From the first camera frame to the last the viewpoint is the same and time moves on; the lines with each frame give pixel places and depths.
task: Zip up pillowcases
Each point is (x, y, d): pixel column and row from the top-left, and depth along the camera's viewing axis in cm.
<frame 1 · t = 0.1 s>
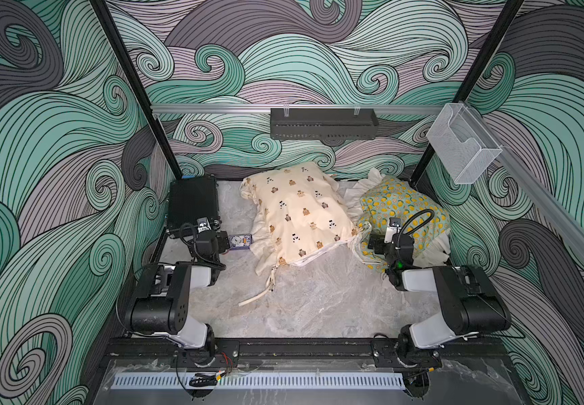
left hand: (207, 233, 93), fingers open
right hand: (383, 231, 93), fingers open
cream animal print pillow: (294, 212, 98), point 10 cm above the table
green lemon print pillow: (372, 199, 106), point 8 cm above the table
black case: (191, 203, 109), point 4 cm above the table
blue playing cards box: (240, 241, 99), point 2 cm above the table

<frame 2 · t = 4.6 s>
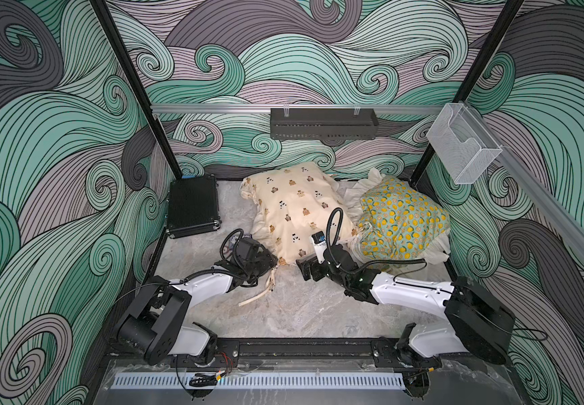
left hand: (273, 261, 89), fingers open
right hand: (305, 258, 84), fingers open
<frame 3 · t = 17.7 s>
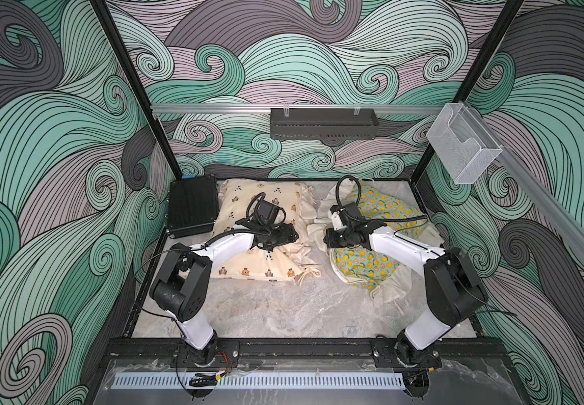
left hand: (291, 235, 89), fingers open
right hand: (323, 240, 91), fingers closed
cream animal print pillow: (291, 261, 91), point 4 cm above the table
green lemon print pillow: (365, 266, 92), point 2 cm above the table
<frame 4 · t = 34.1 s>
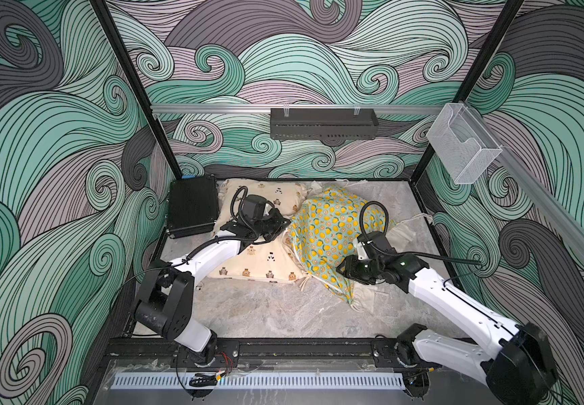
left hand: (293, 217, 84), fingers closed
right hand: (338, 272, 79), fingers open
green lemon print pillow: (324, 229, 95), point 9 cm above the table
